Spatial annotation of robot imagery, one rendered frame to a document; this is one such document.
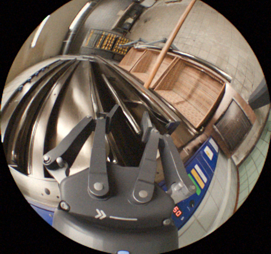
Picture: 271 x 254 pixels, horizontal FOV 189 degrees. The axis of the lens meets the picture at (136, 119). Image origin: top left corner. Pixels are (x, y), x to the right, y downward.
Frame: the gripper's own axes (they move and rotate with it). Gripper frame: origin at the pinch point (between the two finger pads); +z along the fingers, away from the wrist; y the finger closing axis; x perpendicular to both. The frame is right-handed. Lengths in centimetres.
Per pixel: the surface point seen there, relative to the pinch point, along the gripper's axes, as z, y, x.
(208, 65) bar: 12.6, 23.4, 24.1
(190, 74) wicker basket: 76, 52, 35
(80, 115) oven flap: 8.6, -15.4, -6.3
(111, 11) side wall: 374, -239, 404
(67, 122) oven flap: 5.0, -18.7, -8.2
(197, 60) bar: 17.2, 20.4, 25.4
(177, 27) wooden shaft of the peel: 26, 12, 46
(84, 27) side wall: 349, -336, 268
